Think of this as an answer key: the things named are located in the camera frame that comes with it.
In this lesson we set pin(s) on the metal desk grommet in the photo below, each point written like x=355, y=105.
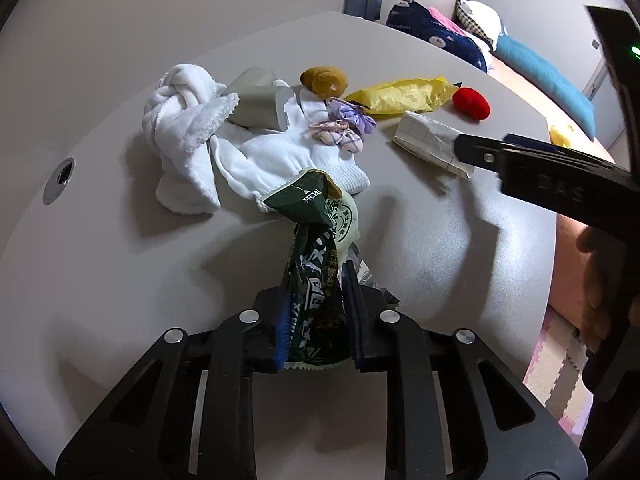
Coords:
x=60, y=177

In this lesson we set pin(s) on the white knitted glove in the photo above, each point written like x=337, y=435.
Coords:
x=280, y=155

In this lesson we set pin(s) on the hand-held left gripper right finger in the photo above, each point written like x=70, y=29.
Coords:
x=352, y=325

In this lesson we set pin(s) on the brown plush toy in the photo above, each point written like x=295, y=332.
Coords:
x=322, y=82

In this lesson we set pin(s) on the green snack wrapper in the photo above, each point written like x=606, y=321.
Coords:
x=320, y=260

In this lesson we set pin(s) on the yellow plush toy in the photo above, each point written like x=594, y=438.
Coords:
x=562, y=136

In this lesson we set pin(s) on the red plush toy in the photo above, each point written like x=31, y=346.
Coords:
x=470, y=102

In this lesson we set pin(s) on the white towel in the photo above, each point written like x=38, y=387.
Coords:
x=175, y=125

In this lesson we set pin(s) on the yellow plastic bag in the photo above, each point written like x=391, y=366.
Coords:
x=400, y=95

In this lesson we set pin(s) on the small pink striped cloth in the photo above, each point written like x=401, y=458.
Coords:
x=330, y=135

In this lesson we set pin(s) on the navy printed blanket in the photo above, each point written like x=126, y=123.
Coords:
x=430, y=30

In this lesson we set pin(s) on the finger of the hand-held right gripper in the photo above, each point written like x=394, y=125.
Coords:
x=480, y=155
x=530, y=142

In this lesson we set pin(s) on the teal cushion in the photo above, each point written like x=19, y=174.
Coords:
x=545, y=75

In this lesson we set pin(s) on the dark grey box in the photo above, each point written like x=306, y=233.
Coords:
x=362, y=5

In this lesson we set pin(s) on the foam floor mat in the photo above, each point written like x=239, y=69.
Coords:
x=560, y=370

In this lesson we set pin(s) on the orange bed sheet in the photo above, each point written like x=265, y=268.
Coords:
x=525, y=92

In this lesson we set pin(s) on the checked white pillow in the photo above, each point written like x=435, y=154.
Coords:
x=482, y=20

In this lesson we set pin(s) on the white paper carton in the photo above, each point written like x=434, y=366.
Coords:
x=420, y=135

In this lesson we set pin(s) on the grey-green block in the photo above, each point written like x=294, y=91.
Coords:
x=255, y=100

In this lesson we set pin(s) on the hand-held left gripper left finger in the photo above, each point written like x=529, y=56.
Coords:
x=282, y=330

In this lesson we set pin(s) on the silver foil wrapper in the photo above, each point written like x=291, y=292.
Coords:
x=371, y=282

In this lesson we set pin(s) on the person's right hand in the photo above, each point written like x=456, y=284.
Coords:
x=600, y=285

